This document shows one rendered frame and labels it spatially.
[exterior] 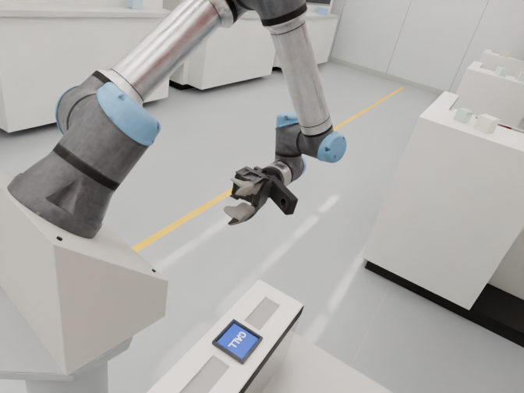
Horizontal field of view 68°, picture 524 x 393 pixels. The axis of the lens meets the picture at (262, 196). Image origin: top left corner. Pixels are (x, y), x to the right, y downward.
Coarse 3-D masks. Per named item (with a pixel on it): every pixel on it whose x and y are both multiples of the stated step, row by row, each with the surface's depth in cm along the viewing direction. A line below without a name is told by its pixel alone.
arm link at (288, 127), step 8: (288, 112) 106; (280, 120) 103; (288, 120) 102; (296, 120) 102; (280, 128) 104; (288, 128) 102; (296, 128) 101; (280, 136) 104; (288, 136) 102; (296, 136) 99; (280, 144) 105; (288, 144) 103; (280, 152) 106; (288, 152) 105; (296, 152) 106
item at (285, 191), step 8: (272, 176) 98; (272, 184) 97; (280, 184) 96; (272, 192) 97; (280, 192) 94; (288, 192) 93; (280, 200) 94; (288, 200) 91; (296, 200) 92; (280, 208) 94; (288, 208) 92
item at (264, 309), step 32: (256, 288) 69; (224, 320) 62; (256, 320) 63; (288, 320) 64; (192, 352) 56; (224, 352) 57; (256, 352) 58; (160, 384) 51; (192, 384) 52; (224, 384) 52
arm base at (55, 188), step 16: (48, 160) 60; (64, 160) 60; (80, 160) 60; (16, 176) 60; (32, 176) 59; (48, 176) 59; (64, 176) 59; (80, 176) 60; (96, 176) 61; (16, 192) 58; (32, 192) 57; (48, 192) 58; (64, 192) 59; (80, 192) 60; (96, 192) 62; (112, 192) 65; (32, 208) 57; (48, 208) 57; (64, 208) 59; (80, 208) 60; (96, 208) 62; (64, 224) 59; (80, 224) 60; (96, 224) 63
